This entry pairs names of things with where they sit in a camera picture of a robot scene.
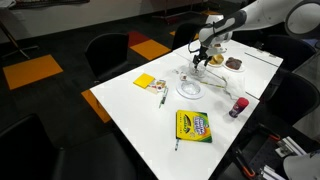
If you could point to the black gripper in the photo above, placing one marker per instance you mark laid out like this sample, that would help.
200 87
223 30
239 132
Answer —
202 56

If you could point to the small piece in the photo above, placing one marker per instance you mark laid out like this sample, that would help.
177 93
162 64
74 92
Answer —
183 77

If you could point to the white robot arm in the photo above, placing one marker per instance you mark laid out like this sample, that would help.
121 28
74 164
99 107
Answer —
301 18

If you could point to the crayola marker box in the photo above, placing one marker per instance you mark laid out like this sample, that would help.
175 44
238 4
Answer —
193 126

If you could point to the cut glass bowl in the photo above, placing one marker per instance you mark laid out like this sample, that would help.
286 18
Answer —
197 70

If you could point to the plate of yellow pastries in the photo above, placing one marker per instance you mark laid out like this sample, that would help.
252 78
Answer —
216 60

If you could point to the yellow pencil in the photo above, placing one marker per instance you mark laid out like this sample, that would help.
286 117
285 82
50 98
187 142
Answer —
214 85

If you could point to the white plate with glass lid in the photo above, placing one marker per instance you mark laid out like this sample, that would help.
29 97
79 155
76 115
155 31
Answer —
190 90

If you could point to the plate of brown pastry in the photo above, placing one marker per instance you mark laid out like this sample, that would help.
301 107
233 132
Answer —
234 64

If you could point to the black chair back centre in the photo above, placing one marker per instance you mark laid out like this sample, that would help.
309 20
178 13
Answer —
184 35

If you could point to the black chair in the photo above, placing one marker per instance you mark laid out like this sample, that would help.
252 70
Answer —
184 35
107 56
295 98

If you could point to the crumpled white tissue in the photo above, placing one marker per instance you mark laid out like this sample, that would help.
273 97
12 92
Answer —
234 87

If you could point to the green marker pen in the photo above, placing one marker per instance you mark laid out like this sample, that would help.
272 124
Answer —
164 97

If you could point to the red lidded jar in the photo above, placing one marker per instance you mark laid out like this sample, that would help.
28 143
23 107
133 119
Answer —
238 107

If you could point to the yellow sticky note pad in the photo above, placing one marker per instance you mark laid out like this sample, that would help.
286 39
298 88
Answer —
143 80

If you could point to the black chair left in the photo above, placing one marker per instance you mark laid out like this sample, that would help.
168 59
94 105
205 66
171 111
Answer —
107 56

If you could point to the black orange tool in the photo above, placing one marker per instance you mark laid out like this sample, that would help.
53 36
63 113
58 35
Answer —
244 166

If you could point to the black chair right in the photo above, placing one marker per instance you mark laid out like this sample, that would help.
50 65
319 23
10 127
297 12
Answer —
295 98

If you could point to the black chair foreground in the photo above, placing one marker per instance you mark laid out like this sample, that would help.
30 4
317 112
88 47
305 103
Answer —
27 153

